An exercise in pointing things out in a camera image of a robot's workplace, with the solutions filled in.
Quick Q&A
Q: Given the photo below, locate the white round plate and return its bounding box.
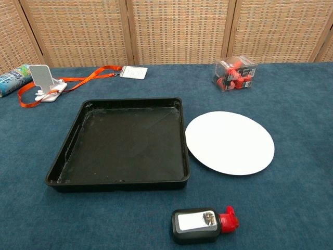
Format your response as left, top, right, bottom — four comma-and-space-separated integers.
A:
185, 111, 276, 177

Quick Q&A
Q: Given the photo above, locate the black plastic tray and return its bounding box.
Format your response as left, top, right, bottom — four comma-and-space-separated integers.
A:
45, 97, 191, 193

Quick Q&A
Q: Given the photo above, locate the white ID badge card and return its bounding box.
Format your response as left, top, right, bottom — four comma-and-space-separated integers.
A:
120, 65, 148, 80

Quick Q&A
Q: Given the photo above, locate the clear box with red toy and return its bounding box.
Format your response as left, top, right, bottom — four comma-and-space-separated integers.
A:
213, 55, 259, 92

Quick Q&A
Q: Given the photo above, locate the woven wooden folding screen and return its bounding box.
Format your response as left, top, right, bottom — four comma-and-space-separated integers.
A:
0, 0, 333, 75

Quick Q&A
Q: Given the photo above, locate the black bottle with red cap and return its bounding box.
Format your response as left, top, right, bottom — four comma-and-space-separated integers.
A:
171, 206, 240, 245

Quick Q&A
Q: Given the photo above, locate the blue felt table cover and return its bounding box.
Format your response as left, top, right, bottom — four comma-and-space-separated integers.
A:
0, 61, 333, 250

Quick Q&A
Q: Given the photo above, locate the white phone stand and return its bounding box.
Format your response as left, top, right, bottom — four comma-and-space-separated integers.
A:
28, 64, 68, 103

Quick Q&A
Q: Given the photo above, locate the blue green drink can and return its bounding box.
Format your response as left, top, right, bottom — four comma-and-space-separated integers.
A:
0, 64, 34, 97

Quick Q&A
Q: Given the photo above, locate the orange lanyard strap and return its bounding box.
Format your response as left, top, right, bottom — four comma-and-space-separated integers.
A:
17, 65, 123, 109

